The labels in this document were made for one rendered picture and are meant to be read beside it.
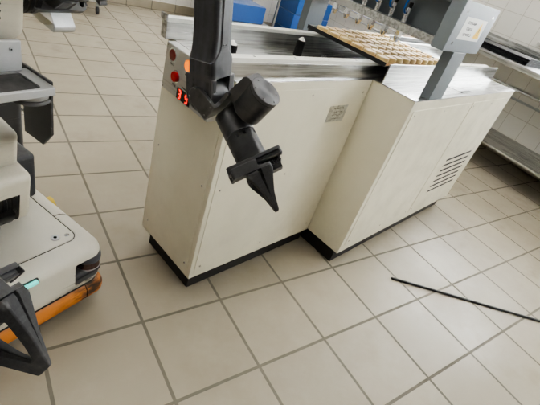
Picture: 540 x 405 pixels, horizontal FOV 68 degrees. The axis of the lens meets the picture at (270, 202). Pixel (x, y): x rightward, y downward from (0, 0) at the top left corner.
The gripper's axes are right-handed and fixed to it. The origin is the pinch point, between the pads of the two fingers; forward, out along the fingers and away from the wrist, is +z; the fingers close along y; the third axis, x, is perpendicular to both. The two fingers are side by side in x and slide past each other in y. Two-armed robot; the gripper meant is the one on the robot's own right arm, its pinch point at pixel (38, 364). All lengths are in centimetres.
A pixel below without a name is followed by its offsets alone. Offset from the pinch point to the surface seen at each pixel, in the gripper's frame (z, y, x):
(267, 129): 0, 85, -47
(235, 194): 9, 94, -26
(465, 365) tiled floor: 124, 103, -48
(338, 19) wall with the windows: -40, 514, -303
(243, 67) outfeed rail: -17, 67, -49
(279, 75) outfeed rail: -10, 76, -58
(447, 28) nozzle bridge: 14, 83, -113
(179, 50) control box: -34, 79, -41
